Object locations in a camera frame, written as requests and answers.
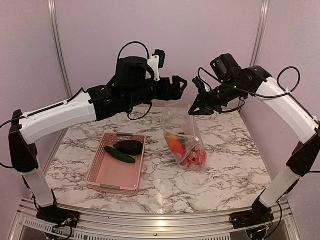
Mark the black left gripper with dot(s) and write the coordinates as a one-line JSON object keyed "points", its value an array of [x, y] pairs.
{"points": [[177, 92]]}

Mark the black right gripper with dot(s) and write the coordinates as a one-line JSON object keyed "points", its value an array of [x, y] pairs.
{"points": [[206, 107]]}

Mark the clear zip top bag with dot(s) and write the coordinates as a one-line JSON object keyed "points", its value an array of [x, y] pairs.
{"points": [[176, 120]]}

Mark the red orange toy mango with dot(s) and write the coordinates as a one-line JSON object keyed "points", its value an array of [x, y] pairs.
{"points": [[174, 144]]}

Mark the red lychee fruit bunch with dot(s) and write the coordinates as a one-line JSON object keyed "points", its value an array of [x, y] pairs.
{"points": [[189, 159]]}

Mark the green toy cucumber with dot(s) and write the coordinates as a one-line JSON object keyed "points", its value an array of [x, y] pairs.
{"points": [[118, 155]]}

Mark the pink perforated plastic basket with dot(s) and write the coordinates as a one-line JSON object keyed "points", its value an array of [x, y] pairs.
{"points": [[110, 175]]}

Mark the green toy avocado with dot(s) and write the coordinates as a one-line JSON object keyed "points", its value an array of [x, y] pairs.
{"points": [[183, 139]]}

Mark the red toy tomato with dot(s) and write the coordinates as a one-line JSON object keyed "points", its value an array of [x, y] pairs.
{"points": [[200, 157]]}

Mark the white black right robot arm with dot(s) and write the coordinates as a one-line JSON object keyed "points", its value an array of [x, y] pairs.
{"points": [[303, 127]]}

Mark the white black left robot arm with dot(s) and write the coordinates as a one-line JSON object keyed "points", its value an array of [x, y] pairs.
{"points": [[28, 128]]}

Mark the dark purple toy eggplant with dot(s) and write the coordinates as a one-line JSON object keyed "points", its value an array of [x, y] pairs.
{"points": [[129, 147]]}

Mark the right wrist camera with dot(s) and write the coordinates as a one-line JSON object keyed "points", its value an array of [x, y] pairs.
{"points": [[200, 83]]}

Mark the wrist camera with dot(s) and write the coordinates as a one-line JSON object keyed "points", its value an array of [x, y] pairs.
{"points": [[200, 83], [156, 62]]}

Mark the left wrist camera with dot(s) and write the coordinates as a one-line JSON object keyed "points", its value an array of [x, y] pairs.
{"points": [[156, 62]]}

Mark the right aluminium corner post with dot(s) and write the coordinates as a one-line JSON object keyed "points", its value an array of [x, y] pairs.
{"points": [[255, 14]]}

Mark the aluminium corner post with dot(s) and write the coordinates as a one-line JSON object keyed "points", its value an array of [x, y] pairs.
{"points": [[58, 46], [255, 14]]}

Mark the left aluminium corner post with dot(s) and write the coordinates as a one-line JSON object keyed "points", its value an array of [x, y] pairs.
{"points": [[58, 46]]}

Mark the aluminium front frame rail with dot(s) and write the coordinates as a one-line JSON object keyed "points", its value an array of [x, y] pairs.
{"points": [[96, 224]]}

